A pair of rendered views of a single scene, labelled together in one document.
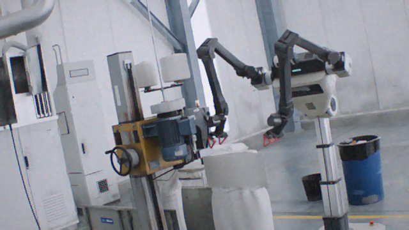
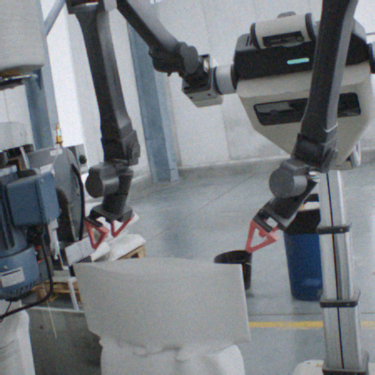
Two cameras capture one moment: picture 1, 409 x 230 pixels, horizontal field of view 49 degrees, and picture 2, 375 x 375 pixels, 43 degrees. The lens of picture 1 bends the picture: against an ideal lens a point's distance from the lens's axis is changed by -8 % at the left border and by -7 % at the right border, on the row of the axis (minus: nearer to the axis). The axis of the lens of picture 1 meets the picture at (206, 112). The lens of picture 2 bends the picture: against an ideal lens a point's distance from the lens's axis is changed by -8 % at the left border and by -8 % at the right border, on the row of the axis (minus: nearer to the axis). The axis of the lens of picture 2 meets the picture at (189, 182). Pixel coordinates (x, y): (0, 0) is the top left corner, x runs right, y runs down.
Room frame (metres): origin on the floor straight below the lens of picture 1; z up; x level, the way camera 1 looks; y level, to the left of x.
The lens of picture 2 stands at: (1.77, 0.06, 1.38)
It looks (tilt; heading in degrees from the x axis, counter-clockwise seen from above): 8 degrees down; 346
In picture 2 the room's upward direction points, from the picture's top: 9 degrees counter-clockwise
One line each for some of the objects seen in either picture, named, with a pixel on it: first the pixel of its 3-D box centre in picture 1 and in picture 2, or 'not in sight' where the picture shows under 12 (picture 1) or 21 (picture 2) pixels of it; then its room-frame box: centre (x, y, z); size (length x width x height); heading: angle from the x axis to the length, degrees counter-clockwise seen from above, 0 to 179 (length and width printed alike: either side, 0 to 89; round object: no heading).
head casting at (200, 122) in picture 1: (179, 130); (18, 197); (3.25, 0.20, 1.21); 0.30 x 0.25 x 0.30; 50
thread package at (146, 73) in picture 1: (145, 75); not in sight; (3.07, 0.34, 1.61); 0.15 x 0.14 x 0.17; 50
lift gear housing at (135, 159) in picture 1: (129, 158); not in sight; (2.81, 0.49, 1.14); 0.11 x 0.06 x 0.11; 50
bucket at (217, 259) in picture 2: (315, 187); (235, 272); (5.27, -1.04, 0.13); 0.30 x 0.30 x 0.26
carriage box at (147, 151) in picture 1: (147, 144); not in sight; (2.96, 0.39, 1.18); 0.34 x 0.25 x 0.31; 140
